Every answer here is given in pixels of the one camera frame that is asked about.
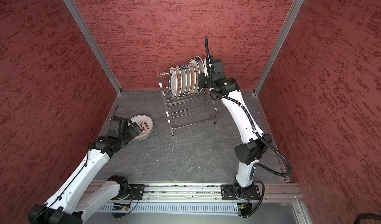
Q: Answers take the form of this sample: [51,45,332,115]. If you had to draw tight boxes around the white plate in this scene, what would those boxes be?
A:
[179,64,187,98]
[194,56,205,74]
[169,67,178,99]
[184,64,189,97]
[190,58,199,94]
[131,115,154,141]
[175,65,182,99]
[186,63,193,96]

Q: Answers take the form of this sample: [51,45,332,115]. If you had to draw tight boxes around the stainless steel dish rack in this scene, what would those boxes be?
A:
[157,71,217,136]

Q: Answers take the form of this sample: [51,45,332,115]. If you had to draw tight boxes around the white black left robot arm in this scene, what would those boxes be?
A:
[28,118,142,224]

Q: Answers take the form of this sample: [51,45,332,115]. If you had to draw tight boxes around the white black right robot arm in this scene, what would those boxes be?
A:
[197,58,267,199]

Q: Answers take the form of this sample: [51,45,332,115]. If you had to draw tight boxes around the left small circuit board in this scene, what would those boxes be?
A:
[112,203,131,211]

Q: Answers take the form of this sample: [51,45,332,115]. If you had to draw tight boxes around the small circuit board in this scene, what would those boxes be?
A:
[112,203,131,211]
[235,203,253,218]

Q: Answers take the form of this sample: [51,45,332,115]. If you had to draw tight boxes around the right small circuit board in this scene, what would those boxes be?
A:
[235,203,253,218]

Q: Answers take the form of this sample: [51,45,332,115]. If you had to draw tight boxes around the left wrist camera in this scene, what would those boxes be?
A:
[107,116,131,140]

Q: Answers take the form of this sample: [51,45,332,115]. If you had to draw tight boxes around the black corrugated right cable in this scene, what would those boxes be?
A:
[204,36,292,218]

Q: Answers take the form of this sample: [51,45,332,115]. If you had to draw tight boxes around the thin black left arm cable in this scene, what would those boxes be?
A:
[29,104,120,224]

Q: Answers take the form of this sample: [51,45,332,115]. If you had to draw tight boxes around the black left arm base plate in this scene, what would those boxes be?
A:
[115,183,145,200]

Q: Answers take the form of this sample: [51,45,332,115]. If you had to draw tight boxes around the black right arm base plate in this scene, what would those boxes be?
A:
[220,183,261,201]

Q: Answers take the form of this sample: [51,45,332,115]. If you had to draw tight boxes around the aluminium right corner post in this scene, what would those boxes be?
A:
[254,0,304,96]

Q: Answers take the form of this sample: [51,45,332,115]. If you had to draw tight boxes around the aluminium corner post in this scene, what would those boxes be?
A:
[254,0,304,96]
[63,0,123,95]

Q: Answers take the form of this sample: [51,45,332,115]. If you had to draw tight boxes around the aluminium left corner post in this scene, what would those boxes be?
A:
[63,0,123,95]

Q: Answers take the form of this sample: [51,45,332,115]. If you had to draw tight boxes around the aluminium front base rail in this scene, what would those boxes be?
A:
[81,181,305,216]

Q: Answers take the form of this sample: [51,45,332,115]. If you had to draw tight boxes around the black cable bottom right corner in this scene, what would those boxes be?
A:
[353,213,381,224]

